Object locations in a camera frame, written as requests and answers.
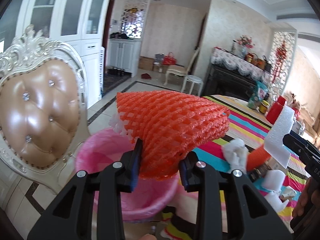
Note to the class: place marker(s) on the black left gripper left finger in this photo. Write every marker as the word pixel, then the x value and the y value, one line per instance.
pixel 69 216

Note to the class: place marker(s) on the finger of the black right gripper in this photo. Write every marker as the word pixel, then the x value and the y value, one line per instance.
pixel 307 152

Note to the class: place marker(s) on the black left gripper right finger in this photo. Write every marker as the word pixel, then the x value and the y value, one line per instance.
pixel 229 205

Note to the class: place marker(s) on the white foam block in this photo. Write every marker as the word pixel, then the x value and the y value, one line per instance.
pixel 273 142

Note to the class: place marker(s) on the orange foam fruit net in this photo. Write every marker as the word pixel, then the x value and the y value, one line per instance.
pixel 170 124

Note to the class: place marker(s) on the pink lined trash bin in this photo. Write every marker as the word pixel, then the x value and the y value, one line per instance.
pixel 149 197

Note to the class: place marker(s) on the person's right hand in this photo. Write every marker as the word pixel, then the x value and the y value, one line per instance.
pixel 304 198

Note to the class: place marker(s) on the crumpled white tissue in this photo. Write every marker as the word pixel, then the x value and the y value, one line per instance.
pixel 235 153

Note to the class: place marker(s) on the white foam piece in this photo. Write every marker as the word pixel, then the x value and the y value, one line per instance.
pixel 273 180

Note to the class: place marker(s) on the red thermos jug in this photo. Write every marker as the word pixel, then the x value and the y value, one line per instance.
pixel 275 110

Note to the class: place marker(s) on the colourful striped tablecloth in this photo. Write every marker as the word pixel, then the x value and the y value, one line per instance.
pixel 249 126

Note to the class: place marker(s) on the rolled orange foam net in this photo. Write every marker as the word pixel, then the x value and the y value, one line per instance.
pixel 257 158

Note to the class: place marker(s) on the yellow lid glass jar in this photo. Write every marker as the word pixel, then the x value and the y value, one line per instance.
pixel 263 107

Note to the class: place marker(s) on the teal snack bag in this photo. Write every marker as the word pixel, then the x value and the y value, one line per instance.
pixel 259 92

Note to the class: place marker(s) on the black handbag on piano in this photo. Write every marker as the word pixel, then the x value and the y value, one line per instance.
pixel 268 65

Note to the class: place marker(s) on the white round stool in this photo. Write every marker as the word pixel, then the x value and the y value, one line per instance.
pixel 194 80

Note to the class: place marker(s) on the black upright piano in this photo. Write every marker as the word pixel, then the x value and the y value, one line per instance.
pixel 221 81

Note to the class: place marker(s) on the red chinese knot ornament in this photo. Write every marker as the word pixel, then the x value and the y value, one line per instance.
pixel 281 55

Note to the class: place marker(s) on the cream dining chair far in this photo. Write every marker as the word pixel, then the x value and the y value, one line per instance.
pixel 179 70

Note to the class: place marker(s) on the floral lace piano cover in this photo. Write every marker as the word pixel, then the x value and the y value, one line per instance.
pixel 232 62

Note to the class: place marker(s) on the ornate tan leather chair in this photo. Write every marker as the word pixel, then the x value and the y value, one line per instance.
pixel 43 108

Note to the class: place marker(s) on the red gift bag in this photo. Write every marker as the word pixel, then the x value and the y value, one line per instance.
pixel 169 59

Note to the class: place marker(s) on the pink flower bouquet vase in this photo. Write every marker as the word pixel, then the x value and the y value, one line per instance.
pixel 245 42

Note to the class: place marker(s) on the cardboard box on floor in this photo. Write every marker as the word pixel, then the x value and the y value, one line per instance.
pixel 146 63

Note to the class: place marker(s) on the white low shoe cabinet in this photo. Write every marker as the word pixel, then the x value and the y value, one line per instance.
pixel 124 54

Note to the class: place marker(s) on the white glass door cabinet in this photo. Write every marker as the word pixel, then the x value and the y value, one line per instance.
pixel 80 23

